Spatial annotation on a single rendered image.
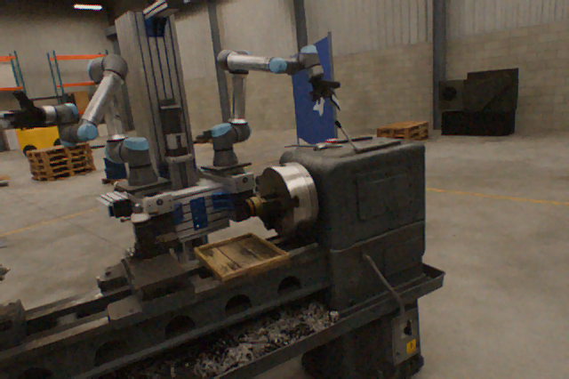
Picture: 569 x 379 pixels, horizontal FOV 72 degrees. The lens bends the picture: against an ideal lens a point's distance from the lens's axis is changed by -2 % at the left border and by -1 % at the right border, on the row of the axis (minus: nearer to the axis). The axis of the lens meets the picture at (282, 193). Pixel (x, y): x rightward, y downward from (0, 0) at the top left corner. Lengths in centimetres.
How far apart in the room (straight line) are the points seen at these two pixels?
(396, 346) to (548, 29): 999
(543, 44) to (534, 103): 136
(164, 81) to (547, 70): 1002
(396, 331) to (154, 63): 187
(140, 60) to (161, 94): 21
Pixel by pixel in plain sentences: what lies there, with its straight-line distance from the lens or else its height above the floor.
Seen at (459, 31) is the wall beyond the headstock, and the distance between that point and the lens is 1205.
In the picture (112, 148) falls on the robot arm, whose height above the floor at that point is 135.
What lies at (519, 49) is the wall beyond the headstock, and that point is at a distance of 1153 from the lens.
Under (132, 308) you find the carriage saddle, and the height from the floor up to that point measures 90.
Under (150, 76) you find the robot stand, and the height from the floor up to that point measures 169.
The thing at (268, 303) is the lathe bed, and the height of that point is 71.
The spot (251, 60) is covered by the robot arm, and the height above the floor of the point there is 171.
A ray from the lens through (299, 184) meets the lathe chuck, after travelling 163.
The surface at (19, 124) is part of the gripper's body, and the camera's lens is 198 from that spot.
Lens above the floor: 156
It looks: 15 degrees down
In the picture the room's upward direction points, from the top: 6 degrees counter-clockwise
